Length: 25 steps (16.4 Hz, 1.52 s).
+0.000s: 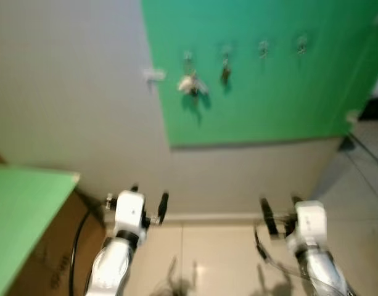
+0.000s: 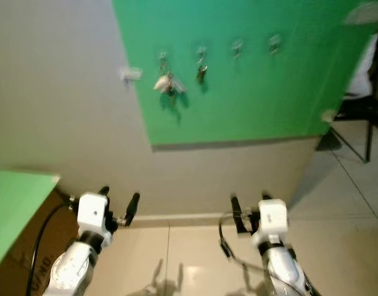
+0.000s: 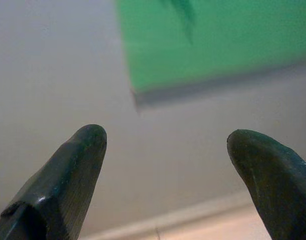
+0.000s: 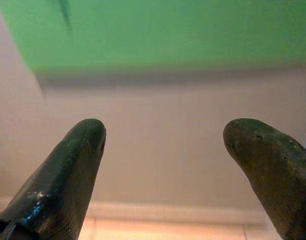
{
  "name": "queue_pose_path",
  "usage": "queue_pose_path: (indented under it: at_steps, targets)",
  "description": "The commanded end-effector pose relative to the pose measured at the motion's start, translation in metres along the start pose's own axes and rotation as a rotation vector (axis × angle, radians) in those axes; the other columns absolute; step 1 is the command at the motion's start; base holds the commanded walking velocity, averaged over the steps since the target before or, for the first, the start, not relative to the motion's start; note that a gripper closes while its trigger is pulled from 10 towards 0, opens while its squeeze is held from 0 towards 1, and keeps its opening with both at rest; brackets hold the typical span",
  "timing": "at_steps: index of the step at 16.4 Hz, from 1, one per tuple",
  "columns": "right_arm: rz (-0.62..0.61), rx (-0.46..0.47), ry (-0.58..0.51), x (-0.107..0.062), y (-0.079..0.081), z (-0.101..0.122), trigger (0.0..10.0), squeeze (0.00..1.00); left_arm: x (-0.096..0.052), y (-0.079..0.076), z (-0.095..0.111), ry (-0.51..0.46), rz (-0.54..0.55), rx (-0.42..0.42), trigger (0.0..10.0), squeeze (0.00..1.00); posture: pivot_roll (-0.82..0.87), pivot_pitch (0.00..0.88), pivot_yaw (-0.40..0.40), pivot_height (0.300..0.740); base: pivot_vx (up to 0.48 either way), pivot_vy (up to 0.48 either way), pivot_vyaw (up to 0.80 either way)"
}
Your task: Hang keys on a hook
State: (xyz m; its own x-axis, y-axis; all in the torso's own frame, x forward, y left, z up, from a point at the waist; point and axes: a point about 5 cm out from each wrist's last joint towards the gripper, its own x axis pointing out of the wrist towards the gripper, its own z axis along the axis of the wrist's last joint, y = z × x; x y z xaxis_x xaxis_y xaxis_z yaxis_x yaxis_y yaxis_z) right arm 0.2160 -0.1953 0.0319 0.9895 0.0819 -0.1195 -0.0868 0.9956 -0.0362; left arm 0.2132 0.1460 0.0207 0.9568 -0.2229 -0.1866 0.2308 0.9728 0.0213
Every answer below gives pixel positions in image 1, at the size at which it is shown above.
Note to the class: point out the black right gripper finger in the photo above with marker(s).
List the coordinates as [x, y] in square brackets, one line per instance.
[296, 200]
[267, 216]

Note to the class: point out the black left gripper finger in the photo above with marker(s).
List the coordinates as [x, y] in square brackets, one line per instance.
[134, 188]
[163, 206]

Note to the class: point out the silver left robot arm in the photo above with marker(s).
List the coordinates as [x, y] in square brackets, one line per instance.
[115, 262]

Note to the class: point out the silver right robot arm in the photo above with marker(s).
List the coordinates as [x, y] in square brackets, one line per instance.
[321, 271]

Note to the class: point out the keys with white fluffy charm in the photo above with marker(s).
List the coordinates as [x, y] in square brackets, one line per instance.
[192, 84]

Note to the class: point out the white tape piece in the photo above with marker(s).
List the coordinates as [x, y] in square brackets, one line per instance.
[352, 115]
[153, 74]

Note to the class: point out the brown cardboard box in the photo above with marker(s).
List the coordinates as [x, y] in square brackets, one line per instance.
[53, 259]

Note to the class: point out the green table sheet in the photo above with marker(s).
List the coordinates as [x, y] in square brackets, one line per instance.
[22, 222]

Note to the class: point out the black metal chair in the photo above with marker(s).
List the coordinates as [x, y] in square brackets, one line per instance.
[373, 111]

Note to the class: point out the dark key bunch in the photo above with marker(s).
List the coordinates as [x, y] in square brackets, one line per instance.
[225, 73]

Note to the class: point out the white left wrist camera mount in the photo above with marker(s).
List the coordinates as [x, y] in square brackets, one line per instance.
[129, 209]

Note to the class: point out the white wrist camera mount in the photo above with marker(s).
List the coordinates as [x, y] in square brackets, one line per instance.
[312, 222]
[129, 209]

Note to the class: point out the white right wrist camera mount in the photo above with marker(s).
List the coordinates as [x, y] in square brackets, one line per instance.
[312, 222]

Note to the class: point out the green wall board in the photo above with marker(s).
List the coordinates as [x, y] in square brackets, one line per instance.
[269, 105]

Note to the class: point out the small metal wall hook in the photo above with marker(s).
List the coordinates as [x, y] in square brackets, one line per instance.
[301, 43]
[263, 48]

